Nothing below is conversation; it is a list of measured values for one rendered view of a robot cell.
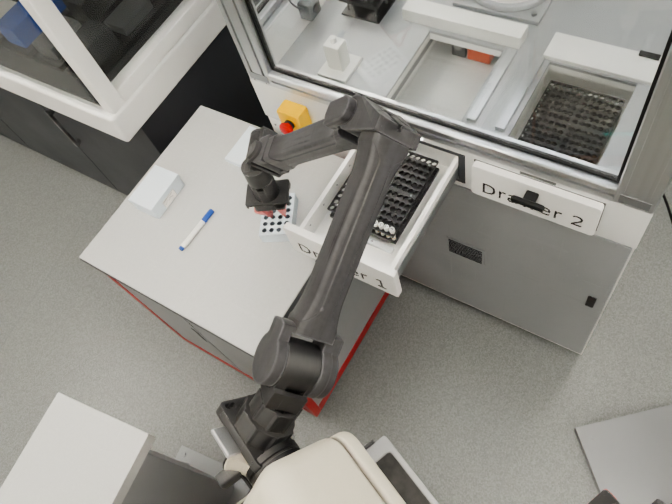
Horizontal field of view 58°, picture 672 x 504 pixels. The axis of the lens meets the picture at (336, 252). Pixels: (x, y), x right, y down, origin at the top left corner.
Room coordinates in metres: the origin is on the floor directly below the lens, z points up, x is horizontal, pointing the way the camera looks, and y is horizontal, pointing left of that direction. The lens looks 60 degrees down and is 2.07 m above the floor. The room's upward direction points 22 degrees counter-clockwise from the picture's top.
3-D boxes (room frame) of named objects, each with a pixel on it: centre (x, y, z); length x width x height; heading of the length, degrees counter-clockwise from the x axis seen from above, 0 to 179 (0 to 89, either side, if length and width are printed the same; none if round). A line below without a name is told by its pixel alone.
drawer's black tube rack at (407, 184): (0.80, -0.16, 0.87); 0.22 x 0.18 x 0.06; 129
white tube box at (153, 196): (1.14, 0.40, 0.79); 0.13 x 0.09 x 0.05; 130
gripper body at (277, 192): (0.86, 0.09, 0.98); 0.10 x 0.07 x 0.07; 70
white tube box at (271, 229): (0.91, 0.10, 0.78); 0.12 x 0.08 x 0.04; 157
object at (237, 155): (1.18, 0.11, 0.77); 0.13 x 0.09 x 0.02; 129
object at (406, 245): (0.81, -0.17, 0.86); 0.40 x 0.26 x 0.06; 129
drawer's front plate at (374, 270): (0.67, -0.01, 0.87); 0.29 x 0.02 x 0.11; 39
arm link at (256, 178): (0.87, 0.09, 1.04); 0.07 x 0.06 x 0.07; 156
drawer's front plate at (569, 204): (0.63, -0.45, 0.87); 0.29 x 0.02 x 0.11; 39
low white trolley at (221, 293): (1.00, 0.24, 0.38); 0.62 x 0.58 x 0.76; 39
